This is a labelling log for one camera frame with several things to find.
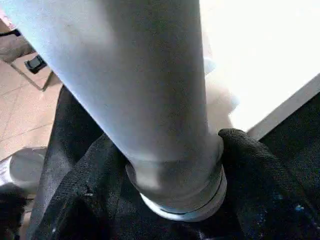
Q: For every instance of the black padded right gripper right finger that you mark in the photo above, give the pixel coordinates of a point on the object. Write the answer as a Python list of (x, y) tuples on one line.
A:
[(275, 200)]

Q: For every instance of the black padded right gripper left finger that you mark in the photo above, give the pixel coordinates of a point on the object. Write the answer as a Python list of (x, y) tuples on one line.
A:
[(80, 200)]

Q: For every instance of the white plastic table leg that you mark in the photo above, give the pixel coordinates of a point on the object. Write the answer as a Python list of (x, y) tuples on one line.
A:
[(140, 75)]

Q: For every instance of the white plastic table top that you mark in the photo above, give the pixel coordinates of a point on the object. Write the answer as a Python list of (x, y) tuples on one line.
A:
[(260, 50)]

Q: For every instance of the black work mat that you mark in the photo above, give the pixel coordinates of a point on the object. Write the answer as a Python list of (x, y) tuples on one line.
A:
[(300, 145)]

